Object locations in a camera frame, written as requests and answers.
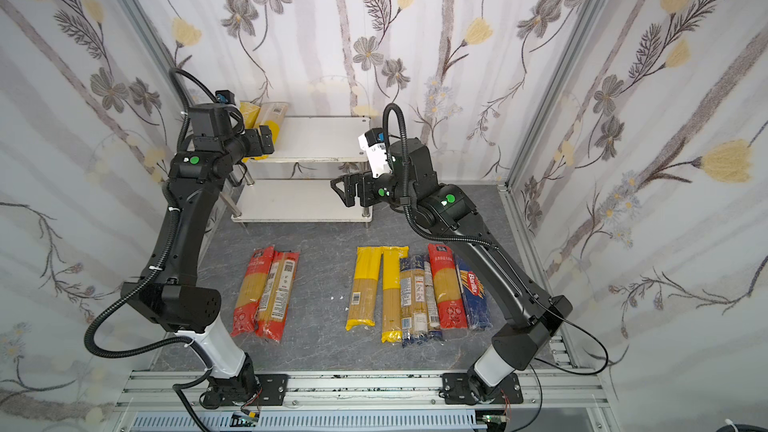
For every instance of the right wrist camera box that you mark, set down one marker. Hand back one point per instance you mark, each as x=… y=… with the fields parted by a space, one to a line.
x=373 y=147

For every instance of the white two-tier shelf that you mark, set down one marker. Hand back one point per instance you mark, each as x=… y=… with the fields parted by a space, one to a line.
x=293 y=184

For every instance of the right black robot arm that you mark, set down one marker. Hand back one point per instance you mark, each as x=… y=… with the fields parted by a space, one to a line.
x=401 y=174

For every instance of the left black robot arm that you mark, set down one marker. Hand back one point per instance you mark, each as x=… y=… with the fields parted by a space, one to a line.
x=167 y=292

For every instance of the yellow band spaghetti bag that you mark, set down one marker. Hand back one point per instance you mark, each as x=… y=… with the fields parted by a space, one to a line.
x=272 y=115

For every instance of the long yellow spaghetti bag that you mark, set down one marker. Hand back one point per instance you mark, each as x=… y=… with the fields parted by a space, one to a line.
x=391 y=293

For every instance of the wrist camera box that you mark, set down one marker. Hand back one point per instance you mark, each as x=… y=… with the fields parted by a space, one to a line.
x=225 y=97
x=373 y=147

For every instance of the yellow Pastatime spaghetti bag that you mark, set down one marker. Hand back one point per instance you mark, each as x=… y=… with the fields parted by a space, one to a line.
x=250 y=113

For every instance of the blue gold spaghetti bag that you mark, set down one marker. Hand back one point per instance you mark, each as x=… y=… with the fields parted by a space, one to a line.
x=418 y=307

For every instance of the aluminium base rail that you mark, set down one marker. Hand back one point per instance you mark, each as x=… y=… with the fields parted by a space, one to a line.
x=544 y=400

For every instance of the blue Barilla spaghetti box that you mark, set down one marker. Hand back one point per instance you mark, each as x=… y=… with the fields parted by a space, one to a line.
x=473 y=297

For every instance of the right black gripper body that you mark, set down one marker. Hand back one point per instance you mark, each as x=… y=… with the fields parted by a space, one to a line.
x=357 y=189

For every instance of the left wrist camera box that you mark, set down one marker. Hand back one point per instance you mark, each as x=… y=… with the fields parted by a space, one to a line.
x=225 y=97

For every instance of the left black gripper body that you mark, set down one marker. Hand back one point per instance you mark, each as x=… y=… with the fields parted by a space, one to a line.
x=261 y=140

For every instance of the red spaghetti bag white label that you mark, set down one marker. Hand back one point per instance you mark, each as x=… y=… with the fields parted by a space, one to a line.
x=271 y=315

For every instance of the red spaghetti bag far left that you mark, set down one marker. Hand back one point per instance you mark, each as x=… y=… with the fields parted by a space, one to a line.
x=251 y=290

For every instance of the red Barilla spaghetti bag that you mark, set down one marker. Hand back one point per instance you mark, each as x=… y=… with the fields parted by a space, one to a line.
x=447 y=289

